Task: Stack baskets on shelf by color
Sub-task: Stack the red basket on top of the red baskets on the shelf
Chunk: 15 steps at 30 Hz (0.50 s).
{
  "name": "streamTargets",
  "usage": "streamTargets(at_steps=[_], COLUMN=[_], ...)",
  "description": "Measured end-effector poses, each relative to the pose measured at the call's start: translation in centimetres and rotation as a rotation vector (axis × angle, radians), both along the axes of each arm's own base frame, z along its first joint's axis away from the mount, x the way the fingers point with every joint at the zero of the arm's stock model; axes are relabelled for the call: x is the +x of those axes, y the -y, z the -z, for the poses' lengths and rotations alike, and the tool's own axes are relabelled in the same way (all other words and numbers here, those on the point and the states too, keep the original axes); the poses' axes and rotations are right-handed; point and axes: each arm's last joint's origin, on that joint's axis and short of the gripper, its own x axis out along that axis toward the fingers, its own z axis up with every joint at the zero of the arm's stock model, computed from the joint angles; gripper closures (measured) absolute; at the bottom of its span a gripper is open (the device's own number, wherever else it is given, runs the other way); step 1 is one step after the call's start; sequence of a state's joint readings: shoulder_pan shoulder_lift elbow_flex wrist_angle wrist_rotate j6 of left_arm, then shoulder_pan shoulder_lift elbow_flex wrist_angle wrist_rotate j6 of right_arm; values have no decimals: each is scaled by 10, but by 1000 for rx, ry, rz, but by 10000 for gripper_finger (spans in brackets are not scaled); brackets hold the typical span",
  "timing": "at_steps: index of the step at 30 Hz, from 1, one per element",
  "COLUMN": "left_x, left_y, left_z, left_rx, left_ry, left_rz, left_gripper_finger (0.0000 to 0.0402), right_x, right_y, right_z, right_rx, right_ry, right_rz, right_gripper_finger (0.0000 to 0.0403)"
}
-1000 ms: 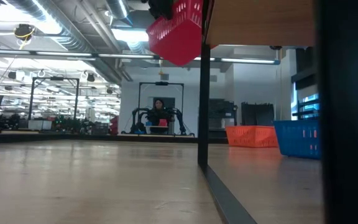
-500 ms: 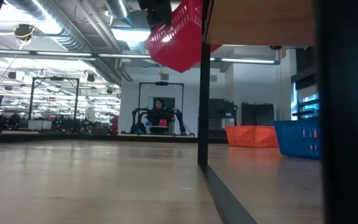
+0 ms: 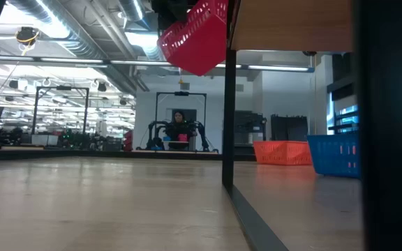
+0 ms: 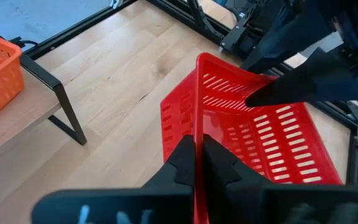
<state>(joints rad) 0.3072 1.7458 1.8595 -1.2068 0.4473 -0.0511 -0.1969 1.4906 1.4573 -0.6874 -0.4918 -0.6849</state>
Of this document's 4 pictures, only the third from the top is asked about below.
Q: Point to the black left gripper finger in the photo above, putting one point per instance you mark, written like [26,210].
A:
[165,22]

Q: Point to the red plastic basket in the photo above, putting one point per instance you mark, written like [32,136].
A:
[201,52]

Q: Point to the blue plastic basket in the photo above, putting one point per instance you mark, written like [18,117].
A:
[326,160]

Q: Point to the black background robot arm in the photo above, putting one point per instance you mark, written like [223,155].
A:
[202,134]
[157,143]

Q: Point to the black crate stack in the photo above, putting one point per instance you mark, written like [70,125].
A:
[288,129]

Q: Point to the fluorescent ceiling light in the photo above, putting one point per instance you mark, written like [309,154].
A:
[141,40]

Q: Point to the person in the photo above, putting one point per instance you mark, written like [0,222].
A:
[178,130]

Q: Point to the long ceiling light bar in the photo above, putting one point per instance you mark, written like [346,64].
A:
[277,68]

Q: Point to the silver ventilation duct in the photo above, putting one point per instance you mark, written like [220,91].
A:
[79,47]
[133,8]

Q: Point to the black gantry frame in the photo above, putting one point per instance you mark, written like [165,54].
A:
[63,88]
[181,93]

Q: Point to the black dome camera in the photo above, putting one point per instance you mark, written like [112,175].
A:
[309,52]

